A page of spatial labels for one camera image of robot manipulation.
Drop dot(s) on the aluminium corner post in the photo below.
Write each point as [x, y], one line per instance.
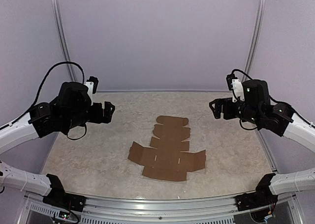
[255, 35]
[60, 31]

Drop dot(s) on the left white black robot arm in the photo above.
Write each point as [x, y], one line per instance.
[41, 120]

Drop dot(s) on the right aluminium corner post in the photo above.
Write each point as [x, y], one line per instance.
[255, 35]

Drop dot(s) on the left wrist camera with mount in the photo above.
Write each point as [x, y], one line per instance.
[92, 84]

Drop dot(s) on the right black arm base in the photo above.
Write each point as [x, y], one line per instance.
[262, 195]

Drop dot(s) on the left aluminium corner post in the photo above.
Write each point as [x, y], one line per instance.
[60, 31]

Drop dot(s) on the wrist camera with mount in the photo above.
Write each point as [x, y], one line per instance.
[235, 85]
[92, 84]

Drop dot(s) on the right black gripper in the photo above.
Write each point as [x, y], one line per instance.
[217, 112]

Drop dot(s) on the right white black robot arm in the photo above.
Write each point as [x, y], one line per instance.
[283, 120]

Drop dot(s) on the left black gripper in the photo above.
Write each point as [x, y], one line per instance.
[98, 118]

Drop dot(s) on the front aluminium frame rail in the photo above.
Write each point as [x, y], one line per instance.
[211, 210]

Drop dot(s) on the brown cardboard box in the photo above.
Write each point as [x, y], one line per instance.
[168, 157]

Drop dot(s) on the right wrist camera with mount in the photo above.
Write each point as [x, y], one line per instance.
[235, 85]

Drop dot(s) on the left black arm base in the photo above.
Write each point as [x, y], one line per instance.
[58, 197]

